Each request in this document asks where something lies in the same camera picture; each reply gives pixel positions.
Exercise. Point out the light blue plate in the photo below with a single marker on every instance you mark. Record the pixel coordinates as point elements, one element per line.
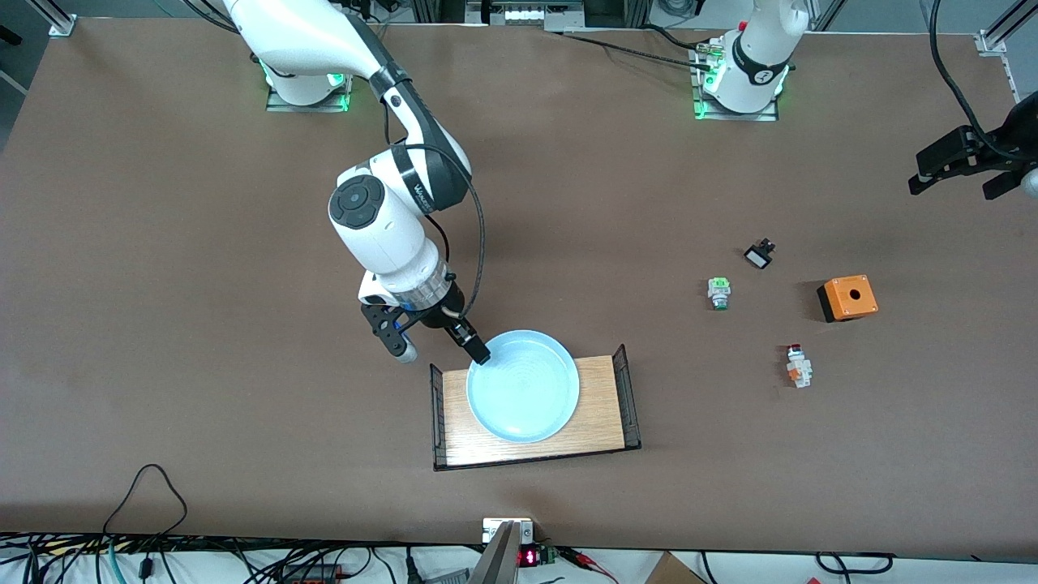
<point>523,389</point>

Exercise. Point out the white red contact block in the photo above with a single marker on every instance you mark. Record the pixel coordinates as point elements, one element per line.
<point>799,367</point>

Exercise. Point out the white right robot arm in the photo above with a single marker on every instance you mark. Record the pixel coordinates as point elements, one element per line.
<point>381,227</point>

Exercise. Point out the wooden tray with mesh sides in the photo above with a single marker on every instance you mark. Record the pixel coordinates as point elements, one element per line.
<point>600,422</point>

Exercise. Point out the red LED display module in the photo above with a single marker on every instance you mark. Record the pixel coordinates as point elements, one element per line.
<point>531,556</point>

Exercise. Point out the brown cardboard piece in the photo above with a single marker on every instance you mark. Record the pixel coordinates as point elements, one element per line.
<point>673,570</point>

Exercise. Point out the aluminium corner bracket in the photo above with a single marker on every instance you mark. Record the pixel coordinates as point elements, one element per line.
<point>57,20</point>
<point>993,40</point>

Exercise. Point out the orange button enclosure box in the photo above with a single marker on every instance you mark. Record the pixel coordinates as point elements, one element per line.
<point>848,297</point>

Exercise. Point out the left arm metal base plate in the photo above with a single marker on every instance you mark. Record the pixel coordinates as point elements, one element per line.
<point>770,115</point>

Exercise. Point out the small black white-faced switch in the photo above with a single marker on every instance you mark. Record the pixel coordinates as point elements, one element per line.
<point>759,257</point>

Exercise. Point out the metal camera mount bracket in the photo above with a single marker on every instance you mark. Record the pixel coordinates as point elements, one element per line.
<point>504,551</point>

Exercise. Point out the green push button switch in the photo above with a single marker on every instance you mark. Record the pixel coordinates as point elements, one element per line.
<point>718,290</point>

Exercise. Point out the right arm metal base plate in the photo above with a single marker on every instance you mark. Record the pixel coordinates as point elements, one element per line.
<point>340,101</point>

